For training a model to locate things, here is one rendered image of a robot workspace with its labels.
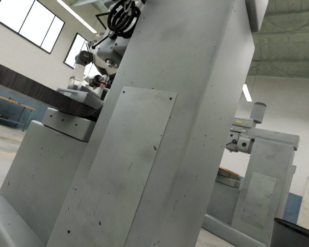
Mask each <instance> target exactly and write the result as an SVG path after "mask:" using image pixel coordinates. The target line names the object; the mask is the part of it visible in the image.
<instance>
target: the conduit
mask: <svg viewBox="0 0 309 247"><path fill-rule="evenodd" d="M125 2H127V0H120V1H118V2H117V3H116V4H115V5H114V6H113V7H112V9H111V11H110V13H109V15H108V19H107V25H108V28H109V29H110V30H111V31H114V32H115V34H116V35H117V36H119V37H123V38H125V39H128V38H130V37H131V36H132V34H133V31H134V29H135V26H136V24H137V22H138V19H139V17H140V14H141V11H140V9H139V8H138V7H137V6H135V1H134V0H133V1H132V2H131V7H130V8H131V9H132V10H131V15H127V14H128V12H125V11H124V7H123V8H122V9H120V10H119V11H118V12H117V13H116V15H115V16H114V18H113V20H112V22H111V19H112V16H113V13H114V12H115V10H116V9H117V8H118V7H119V6H120V5H121V4H123V3H125ZM129 5H130V4H127V5H126V10H127V8H128V7H129ZM136 12H137V13H136ZM120 15H121V16H120ZM119 16H120V18H119V20H118V21H117V19H118V17H119ZM125 16H126V17H125ZM124 17H125V18H124ZM135 17H136V21H135V23H134V25H133V26H132V27H131V28H130V29H129V30H128V31H125V32H124V30H126V29H127V28H128V27H129V26H130V25H131V23H132V21H133V19H134V18H135ZM123 18H124V20H123ZM116 21H117V23H116Z"/></svg>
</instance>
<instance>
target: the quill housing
mask: <svg viewBox="0 0 309 247"><path fill-rule="evenodd" d="M109 31H110V29H109V28H108V27H107V29H106V32H105V34H104V36H103V38H105V37H106V36H107V35H108V33H109ZM116 39H117V37H116V38H115V39H114V40H111V39H110V38H109V37H108V38H107V39H105V40H104V41H103V42H101V43H100V46H99V48H98V50H97V56H98V57H99V58H100V59H102V60H103V61H104V62H105V61H106V59H109V60H112V61H114V62H115V63H117V65H118V66H117V67H114V68H115V69H118V68H119V66H120V64H121V61H122V59H123V58H122V56H121V55H120V54H118V53H117V52H116V51H115V50H114V49H113V46H114V44H115V41H116Z"/></svg>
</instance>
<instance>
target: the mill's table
mask: <svg viewBox="0 0 309 247"><path fill-rule="evenodd" d="M0 87H1V88H4V89H6V90H9V91H11V92H13V93H16V94H18V95H21V96H23V97H26V98H28V99H31V100H34V101H36V102H38V103H41V104H43V105H46V106H48V107H51V108H53V109H56V110H58V111H62V112H65V113H68V114H71V115H75V116H78V117H80V116H84V115H91V114H92V113H93V112H95V111H96V110H95V109H93V108H91V107H88V106H86V105H84V104H82V103H80V102H78V101H76V100H74V99H72V98H70V97H68V96H66V95H64V94H62V93H59V92H57V91H55V90H53V89H51V88H49V87H47V86H45V85H43V84H41V83H39V82H37V81H35V80H33V79H30V78H28V77H26V76H24V75H22V74H20V73H18V72H16V71H14V70H12V69H10V68H8V67H6V66H4V65H1V64H0Z"/></svg>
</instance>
